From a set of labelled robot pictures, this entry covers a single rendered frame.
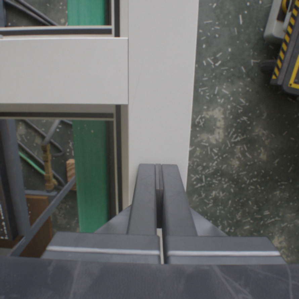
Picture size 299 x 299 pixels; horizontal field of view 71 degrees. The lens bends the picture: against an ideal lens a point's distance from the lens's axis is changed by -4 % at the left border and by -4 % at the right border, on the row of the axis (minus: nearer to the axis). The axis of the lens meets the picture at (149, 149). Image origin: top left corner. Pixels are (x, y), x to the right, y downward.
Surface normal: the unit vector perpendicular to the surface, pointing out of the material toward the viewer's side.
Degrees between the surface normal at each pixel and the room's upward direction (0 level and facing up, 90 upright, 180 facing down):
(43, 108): 0
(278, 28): 0
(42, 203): 0
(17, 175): 90
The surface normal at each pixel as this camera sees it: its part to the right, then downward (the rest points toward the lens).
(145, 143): -0.02, 0.29
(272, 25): -0.98, -0.19
